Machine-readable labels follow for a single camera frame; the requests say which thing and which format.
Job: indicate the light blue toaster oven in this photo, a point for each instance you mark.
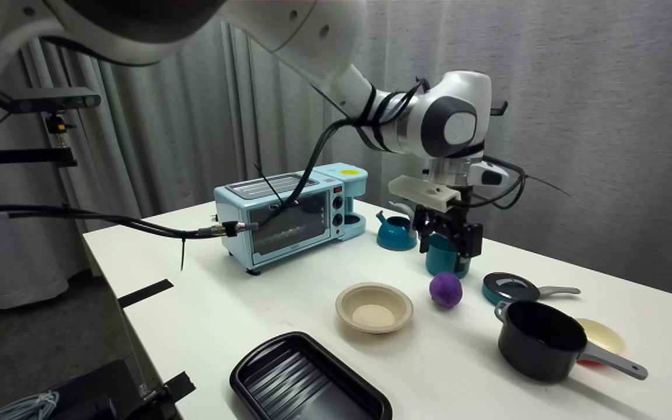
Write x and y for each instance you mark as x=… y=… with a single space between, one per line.
x=289 y=221

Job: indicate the purple plush toy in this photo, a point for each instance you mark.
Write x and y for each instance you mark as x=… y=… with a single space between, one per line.
x=445 y=290

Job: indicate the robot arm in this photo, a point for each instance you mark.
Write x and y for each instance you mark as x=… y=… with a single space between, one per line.
x=324 y=41

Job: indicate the black toaster oven knob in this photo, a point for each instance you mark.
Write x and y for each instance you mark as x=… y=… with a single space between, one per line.
x=337 y=202
x=337 y=219

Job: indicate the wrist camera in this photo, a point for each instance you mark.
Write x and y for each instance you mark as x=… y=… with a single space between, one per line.
x=423 y=191

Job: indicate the teal toy kettle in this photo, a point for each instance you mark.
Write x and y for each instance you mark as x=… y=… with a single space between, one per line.
x=395 y=233

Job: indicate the grey curtain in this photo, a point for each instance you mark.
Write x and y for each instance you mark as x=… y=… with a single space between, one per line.
x=592 y=128

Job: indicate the white bowl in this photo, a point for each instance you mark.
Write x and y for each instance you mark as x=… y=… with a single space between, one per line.
x=374 y=308

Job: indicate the teal cup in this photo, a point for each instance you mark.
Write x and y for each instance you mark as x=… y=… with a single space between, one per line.
x=441 y=259

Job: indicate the strip of black tape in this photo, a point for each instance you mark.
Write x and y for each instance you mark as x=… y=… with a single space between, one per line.
x=145 y=293
x=179 y=386

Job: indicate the camera on mount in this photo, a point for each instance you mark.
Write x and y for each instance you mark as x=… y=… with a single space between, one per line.
x=44 y=100

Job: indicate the black ridged tray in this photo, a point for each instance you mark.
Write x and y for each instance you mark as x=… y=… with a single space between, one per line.
x=307 y=379

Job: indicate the toaster oven door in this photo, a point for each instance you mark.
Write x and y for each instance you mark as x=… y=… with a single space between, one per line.
x=290 y=227

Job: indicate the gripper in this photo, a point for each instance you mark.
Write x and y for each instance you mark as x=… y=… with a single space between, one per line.
x=444 y=217

